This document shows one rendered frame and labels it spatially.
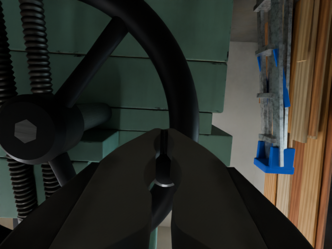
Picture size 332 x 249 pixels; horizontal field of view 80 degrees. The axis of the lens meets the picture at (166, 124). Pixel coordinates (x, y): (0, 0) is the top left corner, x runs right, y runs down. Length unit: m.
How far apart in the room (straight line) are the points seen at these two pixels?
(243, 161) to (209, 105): 2.73
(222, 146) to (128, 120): 0.18
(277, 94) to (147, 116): 0.90
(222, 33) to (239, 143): 2.66
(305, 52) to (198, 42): 1.33
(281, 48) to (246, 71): 1.80
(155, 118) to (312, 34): 1.48
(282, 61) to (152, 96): 0.91
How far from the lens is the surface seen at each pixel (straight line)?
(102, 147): 0.29
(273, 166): 1.24
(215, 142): 0.38
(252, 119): 2.99
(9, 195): 0.37
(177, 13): 0.39
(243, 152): 3.04
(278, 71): 1.17
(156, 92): 0.36
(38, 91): 0.28
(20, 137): 0.20
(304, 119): 1.69
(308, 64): 1.70
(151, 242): 0.90
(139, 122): 0.37
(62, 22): 0.42
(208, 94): 0.37
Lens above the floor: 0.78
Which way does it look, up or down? 8 degrees up
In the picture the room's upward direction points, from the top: 177 degrees counter-clockwise
